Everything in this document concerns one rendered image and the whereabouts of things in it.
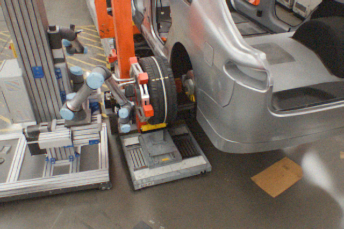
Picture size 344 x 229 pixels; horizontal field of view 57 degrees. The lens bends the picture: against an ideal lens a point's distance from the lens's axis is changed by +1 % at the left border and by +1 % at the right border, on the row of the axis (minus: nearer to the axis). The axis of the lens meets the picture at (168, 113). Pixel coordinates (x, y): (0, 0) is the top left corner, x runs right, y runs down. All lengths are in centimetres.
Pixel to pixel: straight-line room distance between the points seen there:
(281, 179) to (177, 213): 116
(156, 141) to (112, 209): 84
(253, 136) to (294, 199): 117
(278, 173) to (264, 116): 141
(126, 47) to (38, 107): 102
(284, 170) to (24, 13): 286
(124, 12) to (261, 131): 169
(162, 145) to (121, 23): 132
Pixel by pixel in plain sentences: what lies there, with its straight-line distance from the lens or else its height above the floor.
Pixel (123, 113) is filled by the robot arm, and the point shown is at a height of 100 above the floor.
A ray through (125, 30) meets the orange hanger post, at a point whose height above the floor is 134.
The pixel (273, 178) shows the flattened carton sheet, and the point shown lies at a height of 1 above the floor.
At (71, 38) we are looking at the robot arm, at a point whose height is 135.
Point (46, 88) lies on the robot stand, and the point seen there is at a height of 107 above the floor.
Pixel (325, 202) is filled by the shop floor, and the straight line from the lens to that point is 350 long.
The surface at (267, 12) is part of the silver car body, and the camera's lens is 487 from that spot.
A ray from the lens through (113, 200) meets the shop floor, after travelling 324.
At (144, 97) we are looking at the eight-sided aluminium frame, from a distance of 280.
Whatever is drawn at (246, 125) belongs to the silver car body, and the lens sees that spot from 230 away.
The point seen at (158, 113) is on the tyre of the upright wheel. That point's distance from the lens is 287.
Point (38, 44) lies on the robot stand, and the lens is 276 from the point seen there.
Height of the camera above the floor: 247
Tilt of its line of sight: 35 degrees down
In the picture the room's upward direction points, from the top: straight up
